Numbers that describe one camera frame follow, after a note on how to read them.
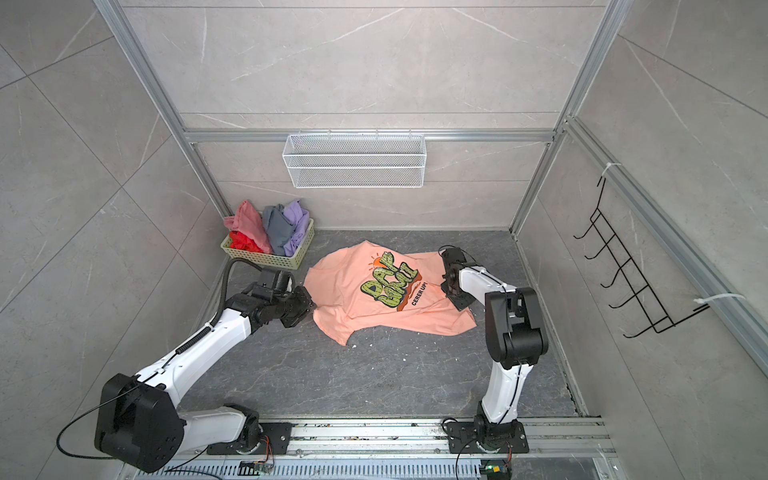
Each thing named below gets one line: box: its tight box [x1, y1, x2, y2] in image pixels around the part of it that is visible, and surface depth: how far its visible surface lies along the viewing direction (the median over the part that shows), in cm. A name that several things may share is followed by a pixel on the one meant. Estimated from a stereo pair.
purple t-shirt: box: [282, 200, 310, 257], surface depth 109 cm
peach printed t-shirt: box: [303, 241, 477, 346], surface depth 103 cm
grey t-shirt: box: [262, 204, 295, 257], surface depth 108 cm
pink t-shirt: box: [224, 200, 272, 254], surface depth 106 cm
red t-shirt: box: [229, 230, 265, 253], surface depth 103 cm
